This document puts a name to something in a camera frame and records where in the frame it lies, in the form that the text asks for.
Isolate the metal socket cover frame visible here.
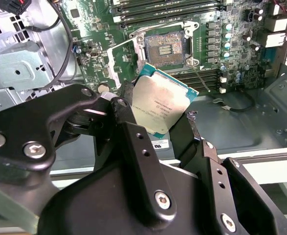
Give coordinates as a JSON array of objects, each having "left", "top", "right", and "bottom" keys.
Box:
[{"left": 107, "top": 39, "right": 146, "bottom": 90}]

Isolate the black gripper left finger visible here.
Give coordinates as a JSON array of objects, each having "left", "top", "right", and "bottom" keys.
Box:
[{"left": 0, "top": 80, "right": 178, "bottom": 225}]

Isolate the silver CPU chip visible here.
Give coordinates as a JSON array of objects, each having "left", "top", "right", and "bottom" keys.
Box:
[{"left": 131, "top": 62, "right": 199, "bottom": 140}]

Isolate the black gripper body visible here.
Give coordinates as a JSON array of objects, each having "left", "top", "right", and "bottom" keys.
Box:
[{"left": 37, "top": 161, "right": 223, "bottom": 235}]

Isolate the thin wire locking lever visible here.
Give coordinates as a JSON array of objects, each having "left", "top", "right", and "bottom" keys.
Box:
[
  {"left": 191, "top": 65, "right": 211, "bottom": 93},
  {"left": 128, "top": 21, "right": 185, "bottom": 37}
]

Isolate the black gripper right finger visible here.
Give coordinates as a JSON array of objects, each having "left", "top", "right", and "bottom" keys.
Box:
[{"left": 169, "top": 110, "right": 285, "bottom": 235}]

